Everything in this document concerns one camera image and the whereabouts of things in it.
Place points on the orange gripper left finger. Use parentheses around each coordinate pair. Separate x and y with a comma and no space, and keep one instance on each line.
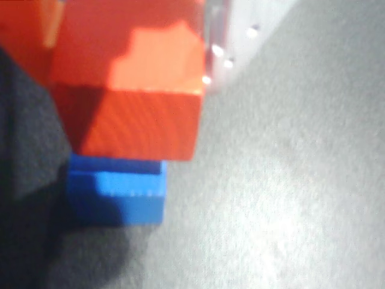
(21,27)

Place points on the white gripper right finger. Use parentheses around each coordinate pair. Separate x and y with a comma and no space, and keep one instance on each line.
(240,45)

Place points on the red wooden cube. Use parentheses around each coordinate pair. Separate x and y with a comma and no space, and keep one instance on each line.
(144,120)

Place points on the blue cube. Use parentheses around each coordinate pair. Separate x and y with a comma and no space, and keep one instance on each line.
(132,195)

